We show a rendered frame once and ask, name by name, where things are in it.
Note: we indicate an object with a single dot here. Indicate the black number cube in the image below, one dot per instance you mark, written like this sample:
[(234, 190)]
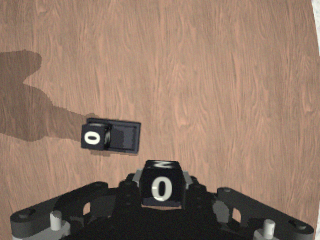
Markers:
[(95, 136), (161, 183)]

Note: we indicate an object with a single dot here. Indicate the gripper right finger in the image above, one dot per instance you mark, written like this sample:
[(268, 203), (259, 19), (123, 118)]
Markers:
[(258, 221)]

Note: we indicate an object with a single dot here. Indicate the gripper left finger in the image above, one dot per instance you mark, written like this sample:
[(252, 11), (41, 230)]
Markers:
[(61, 216)]

